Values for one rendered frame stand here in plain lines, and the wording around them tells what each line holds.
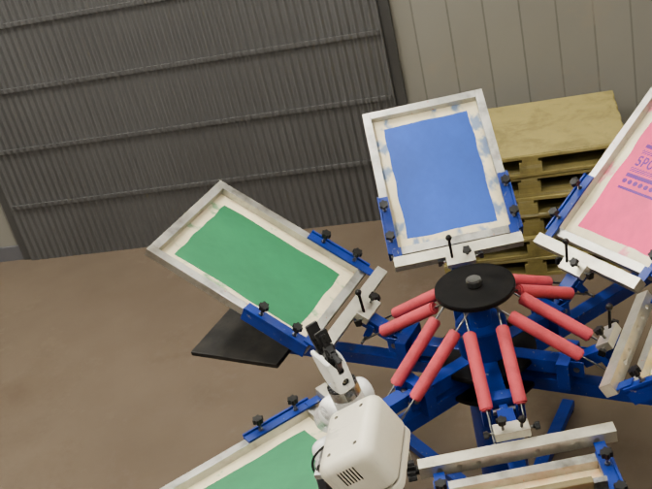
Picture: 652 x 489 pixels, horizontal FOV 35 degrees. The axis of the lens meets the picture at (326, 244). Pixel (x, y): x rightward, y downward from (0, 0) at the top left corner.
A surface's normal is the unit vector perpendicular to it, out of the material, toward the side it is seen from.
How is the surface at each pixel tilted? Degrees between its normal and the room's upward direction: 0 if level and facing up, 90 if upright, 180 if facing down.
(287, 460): 0
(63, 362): 0
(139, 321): 0
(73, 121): 90
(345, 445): 26
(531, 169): 90
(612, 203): 32
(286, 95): 90
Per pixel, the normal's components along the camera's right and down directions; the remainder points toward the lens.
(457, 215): -0.15, -0.46
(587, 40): -0.14, 0.52
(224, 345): -0.21, -0.85
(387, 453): 0.77, -0.47
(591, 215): -0.62, -0.49
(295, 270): 0.28, -0.68
